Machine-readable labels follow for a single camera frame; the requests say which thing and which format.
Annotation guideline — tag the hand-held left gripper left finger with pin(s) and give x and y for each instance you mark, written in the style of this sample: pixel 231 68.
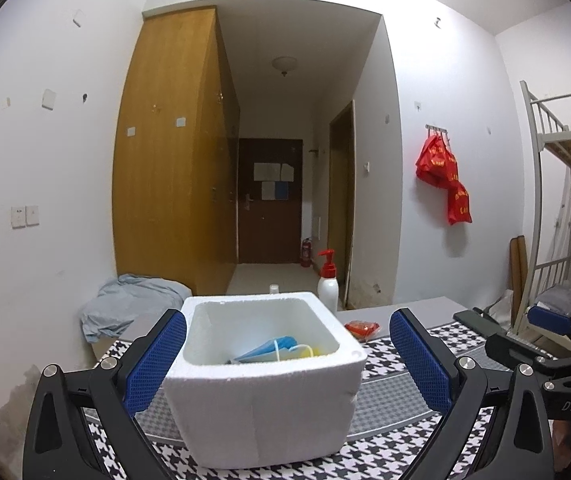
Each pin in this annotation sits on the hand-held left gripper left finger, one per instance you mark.
pixel 158 355

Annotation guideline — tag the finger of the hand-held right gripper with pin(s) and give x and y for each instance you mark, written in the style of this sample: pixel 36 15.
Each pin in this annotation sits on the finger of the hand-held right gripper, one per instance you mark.
pixel 513 349
pixel 548 317

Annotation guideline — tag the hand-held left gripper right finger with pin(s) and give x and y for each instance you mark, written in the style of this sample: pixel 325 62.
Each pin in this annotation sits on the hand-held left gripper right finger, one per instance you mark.
pixel 420 360

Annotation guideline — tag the blue face mask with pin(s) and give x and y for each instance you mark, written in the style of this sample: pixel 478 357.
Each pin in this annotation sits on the blue face mask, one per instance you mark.
pixel 265 350

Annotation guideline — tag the white foam box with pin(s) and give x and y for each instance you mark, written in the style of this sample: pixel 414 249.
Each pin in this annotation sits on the white foam box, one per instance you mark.
pixel 265 410

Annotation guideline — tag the grey folded bedding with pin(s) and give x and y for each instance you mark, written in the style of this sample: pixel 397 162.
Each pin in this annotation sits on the grey folded bedding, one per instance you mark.
pixel 560 300

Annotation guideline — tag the white plastic bag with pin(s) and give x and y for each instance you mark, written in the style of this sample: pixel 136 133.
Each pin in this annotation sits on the white plastic bag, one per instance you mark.
pixel 501 307

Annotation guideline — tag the black smartphone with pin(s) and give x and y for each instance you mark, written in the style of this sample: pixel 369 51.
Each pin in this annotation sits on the black smartphone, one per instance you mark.
pixel 475 325

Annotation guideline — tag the leaning wooden boards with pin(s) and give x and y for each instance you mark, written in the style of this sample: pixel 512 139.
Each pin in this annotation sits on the leaning wooden boards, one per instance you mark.
pixel 518 275

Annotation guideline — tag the houndstooth tablecloth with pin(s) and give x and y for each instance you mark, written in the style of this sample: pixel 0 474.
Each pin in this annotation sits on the houndstooth tablecloth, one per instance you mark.
pixel 390 410

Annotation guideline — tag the grey cloth pile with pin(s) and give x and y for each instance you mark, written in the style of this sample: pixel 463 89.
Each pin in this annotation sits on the grey cloth pile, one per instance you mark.
pixel 125 305

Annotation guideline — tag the red snack packet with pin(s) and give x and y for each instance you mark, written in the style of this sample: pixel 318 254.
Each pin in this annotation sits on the red snack packet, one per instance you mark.
pixel 363 329

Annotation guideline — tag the white lotion pump bottle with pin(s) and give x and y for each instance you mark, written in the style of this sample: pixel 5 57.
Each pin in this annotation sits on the white lotion pump bottle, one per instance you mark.
pixel 328 290

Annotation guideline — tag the long red plastic bag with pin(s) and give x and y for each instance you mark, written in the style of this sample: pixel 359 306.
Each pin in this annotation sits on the long red plastic bag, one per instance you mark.
pixel 459 205

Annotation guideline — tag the red fire extinguisher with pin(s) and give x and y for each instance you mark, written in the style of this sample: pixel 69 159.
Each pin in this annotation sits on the red fire extinguisher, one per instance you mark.
pixel 306 252

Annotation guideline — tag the dark brown entry door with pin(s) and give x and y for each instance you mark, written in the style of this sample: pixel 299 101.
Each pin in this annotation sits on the dark brown entry door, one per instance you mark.
pixel 270 225

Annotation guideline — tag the white metal bunk bed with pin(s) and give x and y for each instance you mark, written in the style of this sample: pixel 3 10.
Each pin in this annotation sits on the white metal bunk bed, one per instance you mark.
pixel 570 145

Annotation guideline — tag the crumpled red plastic bag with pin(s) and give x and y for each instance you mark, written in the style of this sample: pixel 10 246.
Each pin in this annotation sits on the crumpled red plastic bag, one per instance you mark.
pixel 435 160

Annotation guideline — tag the wooden wardrobe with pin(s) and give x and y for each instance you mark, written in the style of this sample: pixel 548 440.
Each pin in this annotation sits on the wooden wardrobe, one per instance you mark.
pixel 170 160

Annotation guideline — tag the square white paper notice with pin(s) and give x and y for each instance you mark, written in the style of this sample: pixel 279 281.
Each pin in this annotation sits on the square white paper notice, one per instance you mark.
pixel 268 190

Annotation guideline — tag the blue paper notice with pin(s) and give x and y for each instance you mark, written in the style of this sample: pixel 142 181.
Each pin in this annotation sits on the blue paper notice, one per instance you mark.
pixel 281 190

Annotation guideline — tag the wide white paper notice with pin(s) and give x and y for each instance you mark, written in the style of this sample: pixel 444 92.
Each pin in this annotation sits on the wide white paper notice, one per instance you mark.
pixel 266 171

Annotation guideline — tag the narrow white paper notice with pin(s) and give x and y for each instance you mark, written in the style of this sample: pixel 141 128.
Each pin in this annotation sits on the narrow white paper notice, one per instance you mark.
pixel 286 171

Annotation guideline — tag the ceiling lamp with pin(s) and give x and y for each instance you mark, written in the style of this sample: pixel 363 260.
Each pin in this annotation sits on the ceiling lamp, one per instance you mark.
pixel 284 65

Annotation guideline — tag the white wall switch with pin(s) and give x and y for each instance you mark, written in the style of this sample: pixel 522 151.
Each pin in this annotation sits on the white wall switch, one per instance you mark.
pixel 18 216
pixel 32 214

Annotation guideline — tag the metal wall hook rack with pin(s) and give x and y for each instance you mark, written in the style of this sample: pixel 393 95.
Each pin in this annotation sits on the metal wall hook rack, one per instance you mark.
pixel 437 128

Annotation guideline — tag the white wall cover plate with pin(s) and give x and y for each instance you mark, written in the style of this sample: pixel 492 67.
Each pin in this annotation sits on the white wall cover plate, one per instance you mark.
pixel 49 99

